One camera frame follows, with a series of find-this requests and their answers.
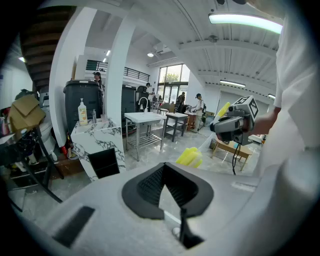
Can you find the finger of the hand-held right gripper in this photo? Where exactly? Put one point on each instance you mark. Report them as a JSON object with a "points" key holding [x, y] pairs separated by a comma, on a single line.
{"points": [[215, 126]]}

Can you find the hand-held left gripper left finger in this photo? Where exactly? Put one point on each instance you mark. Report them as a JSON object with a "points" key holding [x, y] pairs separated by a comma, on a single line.
{"points": [[130, 197]]}

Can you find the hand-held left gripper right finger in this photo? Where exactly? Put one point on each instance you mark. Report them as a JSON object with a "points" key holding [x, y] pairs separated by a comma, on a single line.
{"points": [[200, 197]]}

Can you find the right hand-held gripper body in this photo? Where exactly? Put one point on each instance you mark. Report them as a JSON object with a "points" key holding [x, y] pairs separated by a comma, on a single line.
{"points": [[235, 123]]}

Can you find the yellow sponge brush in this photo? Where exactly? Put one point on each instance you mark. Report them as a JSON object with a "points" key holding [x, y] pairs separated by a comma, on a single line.
{"points": [[190, 156]]}

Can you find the person's right forearm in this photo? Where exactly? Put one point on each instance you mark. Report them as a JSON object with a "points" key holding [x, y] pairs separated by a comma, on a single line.
{"points": [[266, 122]]}

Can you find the person's right hand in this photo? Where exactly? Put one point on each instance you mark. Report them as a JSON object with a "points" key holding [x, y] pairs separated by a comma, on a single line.
{"points": [[246, 125]]}

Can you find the glass jar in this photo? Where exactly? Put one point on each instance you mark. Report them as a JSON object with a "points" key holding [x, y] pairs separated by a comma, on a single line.
{"points": [[213, 144]]}

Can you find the low wooden table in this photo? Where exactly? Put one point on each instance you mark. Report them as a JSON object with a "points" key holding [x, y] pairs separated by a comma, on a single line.
{"points": [[232, 148]]}

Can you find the dark table white top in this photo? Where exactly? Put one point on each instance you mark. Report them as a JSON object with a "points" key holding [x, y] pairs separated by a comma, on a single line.
{"points": [[176, 116]]}

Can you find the long ceiling light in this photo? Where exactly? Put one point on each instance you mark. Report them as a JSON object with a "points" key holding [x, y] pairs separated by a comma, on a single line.
{"points": [[245, 21], [232, 83]]}

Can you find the glass entrance door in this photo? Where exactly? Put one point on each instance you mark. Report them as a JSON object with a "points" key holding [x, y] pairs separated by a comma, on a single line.
{"points": [[172, 82]]}

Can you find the marble sink cabinet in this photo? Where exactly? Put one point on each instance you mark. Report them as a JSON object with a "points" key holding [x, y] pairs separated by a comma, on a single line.
{"points": [[100, 140]]}

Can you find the chrome faucet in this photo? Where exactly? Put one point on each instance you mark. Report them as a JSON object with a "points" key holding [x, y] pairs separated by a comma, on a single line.
{"points": [[94, 117]]}

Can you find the black cabinet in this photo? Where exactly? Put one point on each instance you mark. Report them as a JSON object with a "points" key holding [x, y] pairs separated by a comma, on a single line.
{"points": [[128, 102]]}

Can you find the white pump soap bottle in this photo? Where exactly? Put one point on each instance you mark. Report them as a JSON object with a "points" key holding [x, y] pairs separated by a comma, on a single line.
{"points": [[82, 115]]}

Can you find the black balcony railing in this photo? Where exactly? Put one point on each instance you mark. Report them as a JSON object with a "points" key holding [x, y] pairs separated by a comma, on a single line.
{"points": [[135, 73]]}

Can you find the round ceiling lamp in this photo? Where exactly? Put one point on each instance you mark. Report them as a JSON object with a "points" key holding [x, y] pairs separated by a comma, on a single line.
{"points": [[150, 54]]}

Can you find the black metal rack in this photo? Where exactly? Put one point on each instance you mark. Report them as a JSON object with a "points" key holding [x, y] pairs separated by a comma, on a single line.
{"points": [[37, 152]]}

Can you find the large black appliance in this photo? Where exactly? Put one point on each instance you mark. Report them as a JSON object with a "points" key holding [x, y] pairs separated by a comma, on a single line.
{"points": [[82, 100]]}

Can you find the brown cardboard sheets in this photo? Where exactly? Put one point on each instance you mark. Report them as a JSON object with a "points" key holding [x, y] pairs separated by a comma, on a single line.
{"points": [[25, 112]]}

